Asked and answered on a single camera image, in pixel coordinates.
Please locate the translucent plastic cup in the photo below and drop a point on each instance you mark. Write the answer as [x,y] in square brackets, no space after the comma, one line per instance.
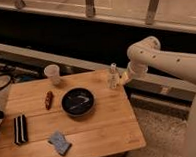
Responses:
[52,72]

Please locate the black ceramic bowl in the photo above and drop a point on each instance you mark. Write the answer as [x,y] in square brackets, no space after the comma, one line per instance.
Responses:
[77,102]

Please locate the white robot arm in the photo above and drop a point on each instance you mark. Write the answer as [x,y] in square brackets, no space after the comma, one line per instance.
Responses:
[147,53]

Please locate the metal bracket right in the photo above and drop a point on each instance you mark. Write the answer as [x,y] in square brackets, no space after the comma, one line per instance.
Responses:
[151,11]

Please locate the metal bracket middle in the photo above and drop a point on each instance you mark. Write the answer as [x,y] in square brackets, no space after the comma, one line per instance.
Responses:
[89,8]

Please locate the metal bracket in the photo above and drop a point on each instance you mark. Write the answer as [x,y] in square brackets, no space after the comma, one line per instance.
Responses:
[89,8]
[151,11]

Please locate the small clear glass bottle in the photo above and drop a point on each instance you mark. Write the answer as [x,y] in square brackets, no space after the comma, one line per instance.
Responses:
[113,76]

